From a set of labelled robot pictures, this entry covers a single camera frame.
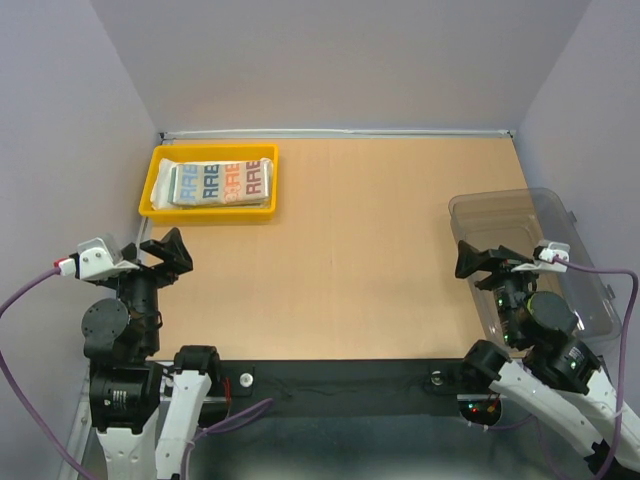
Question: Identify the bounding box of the white terry towel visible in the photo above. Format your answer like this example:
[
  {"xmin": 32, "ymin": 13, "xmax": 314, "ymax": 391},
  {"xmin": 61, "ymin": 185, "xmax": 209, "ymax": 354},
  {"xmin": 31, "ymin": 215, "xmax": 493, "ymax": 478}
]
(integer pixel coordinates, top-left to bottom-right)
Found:
[{"xmin": 149, "ymin": 155, "xmax": 279, "ymax": 211}]

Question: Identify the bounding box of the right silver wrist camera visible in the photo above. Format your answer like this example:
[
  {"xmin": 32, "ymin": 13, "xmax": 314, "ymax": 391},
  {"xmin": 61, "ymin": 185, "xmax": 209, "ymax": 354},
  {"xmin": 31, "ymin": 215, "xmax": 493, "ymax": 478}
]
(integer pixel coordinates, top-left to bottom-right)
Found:
[{"xmin": 511, "ymin": 240, "xmax": 571, "ymax": 273}]

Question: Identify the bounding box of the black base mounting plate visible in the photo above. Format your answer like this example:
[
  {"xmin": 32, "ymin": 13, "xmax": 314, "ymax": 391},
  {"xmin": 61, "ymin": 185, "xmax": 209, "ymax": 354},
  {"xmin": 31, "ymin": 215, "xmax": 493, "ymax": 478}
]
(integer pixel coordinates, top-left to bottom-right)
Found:
[{"xmin": 221, "ymin": 359, "xmax": 506, "ymax": 418}]

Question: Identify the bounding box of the yellow plastic tray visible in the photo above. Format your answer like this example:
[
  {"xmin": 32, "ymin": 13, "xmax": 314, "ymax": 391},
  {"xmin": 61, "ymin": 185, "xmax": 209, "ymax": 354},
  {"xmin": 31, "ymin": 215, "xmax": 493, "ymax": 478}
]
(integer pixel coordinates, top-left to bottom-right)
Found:
[{"xmin": 139, "ymin": 144, "xmax": 279, "ymax": 225}]

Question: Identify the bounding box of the orange and green printed towel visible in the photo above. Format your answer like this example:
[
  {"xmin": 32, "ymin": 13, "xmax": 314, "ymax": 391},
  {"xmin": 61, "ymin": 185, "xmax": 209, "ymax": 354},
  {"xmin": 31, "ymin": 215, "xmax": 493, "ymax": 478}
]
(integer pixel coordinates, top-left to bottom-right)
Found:
[{"xmin": 168, "ymin": 158, "xmax": 274, "ymax": 207}]

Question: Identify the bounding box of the light teal towel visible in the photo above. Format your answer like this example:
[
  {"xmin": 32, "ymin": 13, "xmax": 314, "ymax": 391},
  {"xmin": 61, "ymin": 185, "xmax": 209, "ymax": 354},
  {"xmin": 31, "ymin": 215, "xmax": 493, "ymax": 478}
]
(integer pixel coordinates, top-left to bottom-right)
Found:
[{"xmin": 170, "ymin": 201, "xmax": 270, "ymax": 210}]

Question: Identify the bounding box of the clear plastic storage bin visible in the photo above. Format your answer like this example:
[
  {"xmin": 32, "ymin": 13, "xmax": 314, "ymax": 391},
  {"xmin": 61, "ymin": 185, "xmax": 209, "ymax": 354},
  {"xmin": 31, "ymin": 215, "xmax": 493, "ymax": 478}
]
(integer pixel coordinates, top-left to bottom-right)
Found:
[{"xmin": 447, "ymin": 187, "xmax": 624, "ymax": 346}]

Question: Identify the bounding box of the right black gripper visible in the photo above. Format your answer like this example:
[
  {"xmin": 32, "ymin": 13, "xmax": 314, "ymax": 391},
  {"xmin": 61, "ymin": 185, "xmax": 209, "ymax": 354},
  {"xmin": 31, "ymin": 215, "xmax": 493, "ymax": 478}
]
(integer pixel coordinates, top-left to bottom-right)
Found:
[{"xmin": 455, "ymin": 237, "xmax": 545, "ymax": 344}]

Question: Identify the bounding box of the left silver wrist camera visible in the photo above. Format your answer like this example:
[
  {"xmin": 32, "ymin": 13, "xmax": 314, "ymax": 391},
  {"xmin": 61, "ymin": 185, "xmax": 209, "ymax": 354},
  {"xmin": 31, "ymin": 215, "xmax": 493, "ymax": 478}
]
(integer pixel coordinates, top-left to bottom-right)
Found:
[{"xmin": 53, "ymin": 234, "xmax": 140, "ymax": 282}]

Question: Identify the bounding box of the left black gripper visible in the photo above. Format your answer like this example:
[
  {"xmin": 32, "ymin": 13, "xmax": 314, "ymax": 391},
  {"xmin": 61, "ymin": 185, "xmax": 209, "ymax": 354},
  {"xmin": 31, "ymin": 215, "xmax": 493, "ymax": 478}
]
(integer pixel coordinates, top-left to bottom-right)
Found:
[{"xmin": 103, "ymin": 222, "xmax": 194, "ymax": 347}]

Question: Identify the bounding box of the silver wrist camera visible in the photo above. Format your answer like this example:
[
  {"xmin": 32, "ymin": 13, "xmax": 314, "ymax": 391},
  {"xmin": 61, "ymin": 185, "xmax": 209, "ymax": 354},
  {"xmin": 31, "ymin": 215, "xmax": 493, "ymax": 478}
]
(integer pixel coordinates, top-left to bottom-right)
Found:
[
  {"xmin": 511, "ymin": 240, "xmax": 571, "ymax": 273},
  {"xmin": 53, "ymin": 234, "xmax": 140, "ymax": 282}
]

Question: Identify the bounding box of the aluminium frame rail front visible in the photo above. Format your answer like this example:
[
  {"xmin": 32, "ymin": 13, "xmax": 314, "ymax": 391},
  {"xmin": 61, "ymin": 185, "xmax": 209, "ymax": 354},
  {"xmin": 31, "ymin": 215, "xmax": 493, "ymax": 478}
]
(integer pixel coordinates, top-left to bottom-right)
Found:
[{"xmin": 79, "ymin": 357, "xmax": 619, "ymax": 404}]

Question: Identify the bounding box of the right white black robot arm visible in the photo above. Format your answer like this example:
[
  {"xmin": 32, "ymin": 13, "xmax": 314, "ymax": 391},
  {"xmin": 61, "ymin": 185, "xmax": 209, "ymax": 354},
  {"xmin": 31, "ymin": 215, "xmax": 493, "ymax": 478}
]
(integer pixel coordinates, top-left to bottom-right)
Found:
[{"xmin": 455, "ymin": 240, "xmax": 639, "ymax": 479}]

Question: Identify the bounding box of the aluminium rail back edge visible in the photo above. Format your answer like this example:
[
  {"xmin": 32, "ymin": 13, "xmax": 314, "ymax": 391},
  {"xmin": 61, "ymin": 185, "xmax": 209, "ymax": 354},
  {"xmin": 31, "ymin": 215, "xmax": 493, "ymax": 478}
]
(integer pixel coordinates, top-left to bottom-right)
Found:
[{"xmin": 159, "ymin": 128, "xmax": 514, "ymax": 144}]

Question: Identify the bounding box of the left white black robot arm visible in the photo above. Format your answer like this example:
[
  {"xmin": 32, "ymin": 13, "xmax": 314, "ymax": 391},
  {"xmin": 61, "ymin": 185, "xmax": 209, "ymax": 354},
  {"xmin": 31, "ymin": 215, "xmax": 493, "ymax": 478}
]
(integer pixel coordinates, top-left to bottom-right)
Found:
[{"xmin": 75, "ymin": 228, "xmax": 223, "ymax": 479}]

